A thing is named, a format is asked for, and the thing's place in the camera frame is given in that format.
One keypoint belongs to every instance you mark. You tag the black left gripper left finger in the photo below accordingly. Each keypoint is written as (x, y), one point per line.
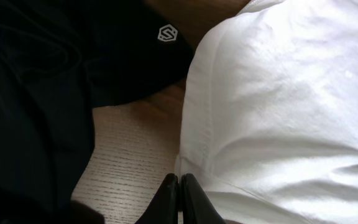
(163, 208)

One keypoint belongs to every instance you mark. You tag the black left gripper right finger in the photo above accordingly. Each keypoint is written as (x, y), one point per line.
(195, 205)

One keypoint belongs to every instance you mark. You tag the white t-shirt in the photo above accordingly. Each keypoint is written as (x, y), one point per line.
(270, 117)

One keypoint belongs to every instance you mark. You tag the black t-shirt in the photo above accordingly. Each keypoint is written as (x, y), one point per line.
(58, 61)

